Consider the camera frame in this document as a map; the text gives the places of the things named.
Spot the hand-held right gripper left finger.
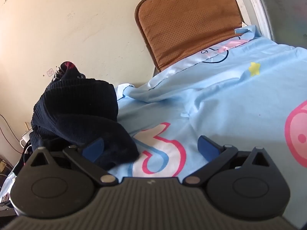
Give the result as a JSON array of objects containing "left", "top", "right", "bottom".
[{"left": 30, "top": 138, "right": 116, "bottom": 186}]

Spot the brown seat cushion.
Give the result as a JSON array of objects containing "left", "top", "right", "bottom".
[{"left": 134, "top": 0, "right": 247, "bottom": 73}]

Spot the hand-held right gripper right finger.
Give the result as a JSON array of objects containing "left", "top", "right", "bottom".
[{"left": 183, "top": 135, "right": 269, "bottom": 186}]

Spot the thin red cable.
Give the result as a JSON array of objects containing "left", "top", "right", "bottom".
[{"left": 0, "top": 114, "right": 23, "bottom": 154}]

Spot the white enamel mug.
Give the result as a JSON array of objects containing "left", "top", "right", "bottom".
[{"left": 20, "top": 129, "right": 33, "bottom": 149}]

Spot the dark patterned knit sweater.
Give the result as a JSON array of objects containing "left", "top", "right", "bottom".
[{"left": 13, "top": 61, "right": 141, "bottom": 176}]

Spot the light blue printed bed sheet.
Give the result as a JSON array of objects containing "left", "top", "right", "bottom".
[{"left": 0, "top": 25, "right": 307, "bottom": 204}]

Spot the white window frame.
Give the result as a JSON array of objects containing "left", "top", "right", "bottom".
[{"left": 227, "top": 0, "right": 275, "bottom": 41}]

